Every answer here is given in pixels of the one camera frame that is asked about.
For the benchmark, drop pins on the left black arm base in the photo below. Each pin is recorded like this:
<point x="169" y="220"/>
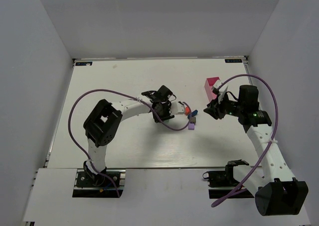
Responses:
<point x="85" y="187"/>

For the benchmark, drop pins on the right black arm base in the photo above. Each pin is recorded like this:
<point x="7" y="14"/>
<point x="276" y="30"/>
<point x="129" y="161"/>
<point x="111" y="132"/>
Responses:
<point x="221" y="182"/>

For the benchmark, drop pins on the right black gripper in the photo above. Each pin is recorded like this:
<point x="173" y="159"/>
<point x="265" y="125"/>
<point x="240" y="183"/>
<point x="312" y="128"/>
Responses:
<point x="217" y="107"/>

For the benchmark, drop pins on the olive brown cube block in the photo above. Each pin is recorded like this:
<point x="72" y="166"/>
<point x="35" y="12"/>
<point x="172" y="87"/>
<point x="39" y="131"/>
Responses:
<point x="193" y="120"/>

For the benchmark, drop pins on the blue table label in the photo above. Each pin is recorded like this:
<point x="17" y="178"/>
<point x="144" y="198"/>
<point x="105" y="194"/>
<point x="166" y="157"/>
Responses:
<point x="83" y="63"/>
<point x="233" y="60"/>

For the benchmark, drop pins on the pink plastic box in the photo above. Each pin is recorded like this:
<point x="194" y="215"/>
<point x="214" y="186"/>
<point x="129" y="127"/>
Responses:
<point x="209" y="87"/>

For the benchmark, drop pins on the dark blue long block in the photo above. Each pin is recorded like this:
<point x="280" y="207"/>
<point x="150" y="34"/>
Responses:
<point x="192" y="114"/>

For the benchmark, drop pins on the left blue table label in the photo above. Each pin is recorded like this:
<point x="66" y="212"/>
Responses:
<point x="83" y="63"/>

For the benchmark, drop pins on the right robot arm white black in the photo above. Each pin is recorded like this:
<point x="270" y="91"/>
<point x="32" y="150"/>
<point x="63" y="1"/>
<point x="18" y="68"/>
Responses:
<point x="277" y="192"/>

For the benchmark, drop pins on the small purple cube block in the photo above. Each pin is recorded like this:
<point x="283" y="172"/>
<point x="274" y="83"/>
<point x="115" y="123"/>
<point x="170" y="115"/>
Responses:
<point x="191" y="126"/>

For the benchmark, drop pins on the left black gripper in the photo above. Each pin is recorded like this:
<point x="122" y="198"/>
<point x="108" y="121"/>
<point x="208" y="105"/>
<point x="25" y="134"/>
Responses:
<point x="164" y="110"/>

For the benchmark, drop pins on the red cube block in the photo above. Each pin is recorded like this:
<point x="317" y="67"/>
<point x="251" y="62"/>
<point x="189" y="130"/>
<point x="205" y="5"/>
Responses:
<point x="187" y="111"/>

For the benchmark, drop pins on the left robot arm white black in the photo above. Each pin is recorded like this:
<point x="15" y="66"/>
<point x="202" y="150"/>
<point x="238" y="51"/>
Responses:
<point x="103" y="122"/>

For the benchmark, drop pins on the right blue table label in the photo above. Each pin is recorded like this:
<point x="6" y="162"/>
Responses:
<point x="233" y="60"/>

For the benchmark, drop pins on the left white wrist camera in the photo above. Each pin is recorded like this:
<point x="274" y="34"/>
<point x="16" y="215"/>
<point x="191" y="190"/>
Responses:
<point x="177" y="108"/>

